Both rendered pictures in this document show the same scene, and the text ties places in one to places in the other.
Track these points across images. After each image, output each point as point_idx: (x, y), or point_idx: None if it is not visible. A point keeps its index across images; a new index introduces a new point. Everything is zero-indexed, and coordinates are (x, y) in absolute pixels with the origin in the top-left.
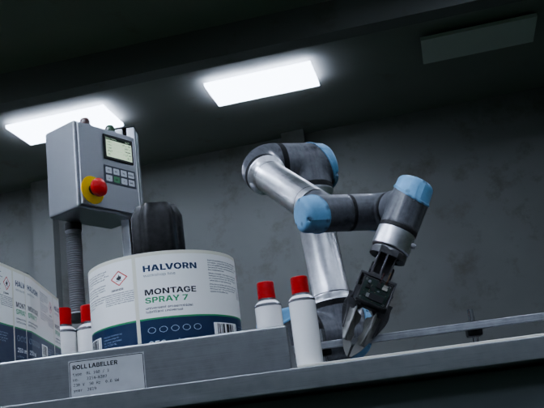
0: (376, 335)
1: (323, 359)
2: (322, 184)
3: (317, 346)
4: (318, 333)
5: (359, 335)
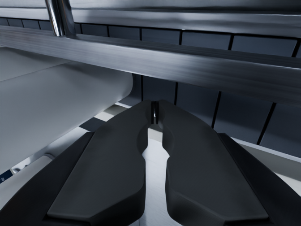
0: (264, 98)
1: (106, 94)
2: None
3: (84, 122)
4: (58, 133)
5: (166, 148)
